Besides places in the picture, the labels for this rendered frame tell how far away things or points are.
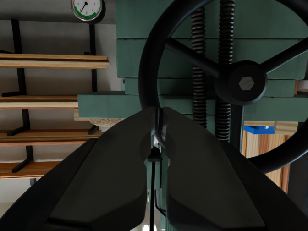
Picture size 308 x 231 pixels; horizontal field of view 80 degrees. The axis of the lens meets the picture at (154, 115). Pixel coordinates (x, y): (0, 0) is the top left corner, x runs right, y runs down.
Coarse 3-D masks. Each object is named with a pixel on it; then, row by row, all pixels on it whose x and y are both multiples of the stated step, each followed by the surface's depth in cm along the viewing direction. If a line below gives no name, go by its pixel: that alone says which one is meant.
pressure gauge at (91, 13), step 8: (72, 0) 36; (80, 0) 36; (88, 0) 36; (96, 0) 36; (72, 8) 36; (80, 8) 36; (88, 8) 36; (96, 8) 36; (104, 8) 38; (80, 16) 37; (88, 16) 37; (96, 16) 36
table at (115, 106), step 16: (80, 96) 46; (96, 96) 46; (112, 96) 45; (128, 96) 45; (160, 96) 45; (176, 96) 41; (208, 96) 42; (304, 96) 46; (80, 112) 46; (96, 112) 46; (112, 112) 46; (128, 112) 46; (192, 112) 36; (208, 112) 36; (256, 112) 45; (272, 112) 44; (288, 112) 44; (304, 112) 44
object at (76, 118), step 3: (75, 111) 62; (75, 114) 63; (78, 114) 63; (75, 117) 63; (78, 117) 63; (75, 120) 63; (78, 120) 63; (81, 120) 63; (84, 120) 63; (87, 120) 63; (246, 123) 61; (249, 123) 61; (252, 123) 61
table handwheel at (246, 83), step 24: (192, 0) 24; (288, 0) 24; (168, 24) 24; (144, 48) 26; (168, 48) 26; (288, 48) 25; (144, 72) 26; (216, 72) 26; (240, 72) 24; (264, 72) 24; (144, 96) 26; (240, 96) 24; (240, 120) 27; (240, 144) 28; (288, 144) 27; (264, 168) 27
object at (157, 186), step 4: (160, 156) 87; (160, 160) 83; (148, 164) 84; (156, 164) 84; (160, 164) 84; (148, 168) 84; (156, 168) 84; (148, 172) 84; (156, 172) 84; (148, 176) 85; (156, 176) 85; (148, 180) 85; (156, 180) 85; (148, 184) 86; (156, 184) 85; (148, 188) 86; (156, 188) 86
